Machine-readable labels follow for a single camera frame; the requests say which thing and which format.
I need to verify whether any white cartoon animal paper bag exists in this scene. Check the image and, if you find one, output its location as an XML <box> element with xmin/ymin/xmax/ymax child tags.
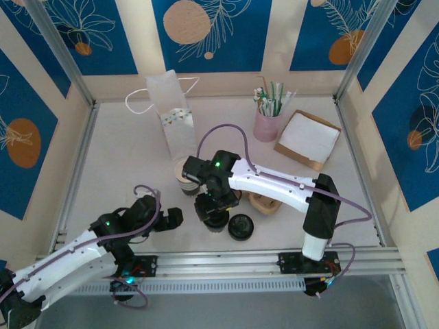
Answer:
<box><xmin>125</xmin><ymin>70</ymin><xmax>200</xmax><ymax>162</ymax></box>

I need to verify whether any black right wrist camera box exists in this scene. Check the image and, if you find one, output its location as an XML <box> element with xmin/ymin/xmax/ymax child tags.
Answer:
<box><xmin>183</xmin><ymin>156</ymin><xmax>210</xmax><ymax>182</ymax></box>

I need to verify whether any brown cardboard napkin tray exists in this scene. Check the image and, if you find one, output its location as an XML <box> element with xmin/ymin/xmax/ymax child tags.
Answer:
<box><xmin>273</xmin><ymin>109</ymin><xmax>343</xmax><ymax>171</ymax></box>

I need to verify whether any white paper-wrapped straw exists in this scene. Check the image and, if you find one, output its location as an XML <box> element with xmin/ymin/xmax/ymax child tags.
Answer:
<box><xmin>280</xmin><ymin>89</ymin><xmax>298</xmax><ymax>114</ymax></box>

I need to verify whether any paper coffee cup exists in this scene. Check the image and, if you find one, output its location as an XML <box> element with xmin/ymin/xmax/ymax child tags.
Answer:
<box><xmin>174</xmin><ymin>160</ymin><xmax>203</xmax><ymax>199</ymax></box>

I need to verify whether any black controller box with LED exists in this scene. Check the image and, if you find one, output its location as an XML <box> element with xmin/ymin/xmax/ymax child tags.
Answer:
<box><xmin>303</xmin><ymin>276</ymin><xmax>335</xmax><ymax>299</ymax></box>
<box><xmin>109</xmin><ymin>276</ymin><xmax>138</xmax><ymax>303</ymax></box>

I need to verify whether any black plastic cup lid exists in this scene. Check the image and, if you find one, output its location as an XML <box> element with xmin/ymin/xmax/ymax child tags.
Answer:
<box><xmin>228</xmin><ymin>212</ymin><xmax>257</xmax><ymax>243</ymax></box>

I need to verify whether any white napkin stack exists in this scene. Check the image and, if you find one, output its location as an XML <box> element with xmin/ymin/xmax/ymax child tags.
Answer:
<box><xmin>279</xmin><ymin>114</ymin><xmax>340</xmax><ymax>162</ymax></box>

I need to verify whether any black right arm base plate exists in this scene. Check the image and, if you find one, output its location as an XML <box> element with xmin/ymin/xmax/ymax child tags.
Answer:
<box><xmin>278</xmin><ymin>252</ymin><xmax>341</xmax><ymax>275</ymax></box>

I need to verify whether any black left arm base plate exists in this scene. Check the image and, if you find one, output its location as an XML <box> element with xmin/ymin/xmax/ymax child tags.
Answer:
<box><xmin>132</xmin><ymin>254</ymin><xmax>158</xmax><ymax>278</ymax></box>

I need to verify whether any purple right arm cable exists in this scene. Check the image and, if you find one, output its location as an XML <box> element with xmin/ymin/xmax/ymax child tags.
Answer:
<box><xmin>197</xmin><ymin>123</ymin><xmax>373</xmax><ymax>299</ymax></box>

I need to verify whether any coffee cup with black lid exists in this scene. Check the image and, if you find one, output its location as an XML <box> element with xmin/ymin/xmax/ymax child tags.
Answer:
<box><xmin>202</xmin><ymin>210</ymin><xmax>231</xmax><ymax>234</ymax></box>

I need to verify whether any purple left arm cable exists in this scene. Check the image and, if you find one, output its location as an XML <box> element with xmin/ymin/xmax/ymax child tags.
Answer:
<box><xmin>0</xmin><ymin>184</ymin><xmax>162</xmax><ymax>309</ymax></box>

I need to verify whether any aluminium frame post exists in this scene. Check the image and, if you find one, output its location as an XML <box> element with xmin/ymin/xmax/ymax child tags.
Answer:
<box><xmin>25</xmin><ymin>0</ymin><xmax>96</xmax><ymax>106</ymax></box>
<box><xmin>334</xmin><ymin>0</ymin><xmax>404</xmax><ymax>102</ymax></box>

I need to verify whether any white green printed straw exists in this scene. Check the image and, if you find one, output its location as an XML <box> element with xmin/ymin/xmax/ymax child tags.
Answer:
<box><xmin>261</xmin><ymin>93</ymin><xmax>275</xmax><ymax>117</ymax></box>
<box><xmin>252</xmin><ymin>87</ymin><xmax>268</xmax><ymax>116</ymax></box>

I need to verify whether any aluminium frame leg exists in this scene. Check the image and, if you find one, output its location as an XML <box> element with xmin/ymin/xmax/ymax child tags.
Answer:
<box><xmin>389</xmin><ymin>273</ymin><xmax>428</xmax><ymax>329</ymax></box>

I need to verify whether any blue floral wall panel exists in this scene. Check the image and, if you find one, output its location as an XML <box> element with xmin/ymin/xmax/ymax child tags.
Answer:
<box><xmin>372</xmin><ymin>32</ymin><xmax>439</xmax><ymax>212</ymax></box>
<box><xmin>152</xmin><ymin>0</ymin><xmax>273</xmax><ymax>74</ymax></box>
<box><xmin>0</xmin><ymin>47</ymin><xmax>59</xmax><ymax>221</ymax></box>
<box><xmin>0</xmin><ymin>0</ymin><xmax>72</xmax><ymax>99</ymax></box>
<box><xmin>356</xmin><ymin>0</ymin><xmax>425</xmax><ymax>93</ymax></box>
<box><xmin>289</xmin><ymin>0</ymin><xmax>381</xmax><ymax>72</ymax></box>
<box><xmin>44</xmin><ymin>0</ymin><xmax>139</xmax><ymax>76</ymax></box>

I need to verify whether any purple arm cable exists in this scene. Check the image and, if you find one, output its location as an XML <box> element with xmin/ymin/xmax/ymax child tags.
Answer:
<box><xmin>0</xmin><ymin>184</ymin><xmax>162</xmax><ymax>309</ymax></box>
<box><xmin>197</xmin><ymin>123</ymin><xmax>373</xmax><ymax>299</ymax></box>

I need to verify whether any brown cardboard cup carrier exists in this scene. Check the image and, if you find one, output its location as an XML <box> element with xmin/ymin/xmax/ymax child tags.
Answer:
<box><xmin>248</xmin><ymin>191</ymin><xmax>284</xmax><ymax>217</ymax></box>

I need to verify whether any aluminium mounting rail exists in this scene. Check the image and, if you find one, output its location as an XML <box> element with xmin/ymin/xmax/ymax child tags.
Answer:
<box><xmin>29</xmin><ymin>247</ymin><xmax>404</xmax><ymax>280</ymax></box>

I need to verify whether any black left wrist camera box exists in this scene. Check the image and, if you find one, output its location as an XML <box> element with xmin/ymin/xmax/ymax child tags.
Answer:
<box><xmin>129</xmin><ymin>194</ymin><xmax>161</xmax><ymax>222</ymax></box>

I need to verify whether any pink straw holder cup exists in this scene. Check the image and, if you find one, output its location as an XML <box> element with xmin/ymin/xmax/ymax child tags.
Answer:
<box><xmin>252</xmin><ymin>102</ymin><xmax>284</xmax><ymax>142</ymax></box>

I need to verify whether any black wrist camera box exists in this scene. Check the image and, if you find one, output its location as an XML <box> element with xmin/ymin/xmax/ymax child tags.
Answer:
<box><xmin>129</xmin><ymin>194</ymin><xmax>161</xmax><ymax>222</ymax></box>
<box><xmin>183</xmin><ymin>156</ymin><xmax>210</xmax><ymax>182</ymax></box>

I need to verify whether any grey slotted cable duct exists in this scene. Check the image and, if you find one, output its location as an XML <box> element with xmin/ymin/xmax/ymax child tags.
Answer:
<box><xmin>68</xmin><ymin>278</ymin><xmax>306</xmax><ymax>296</ymax></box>

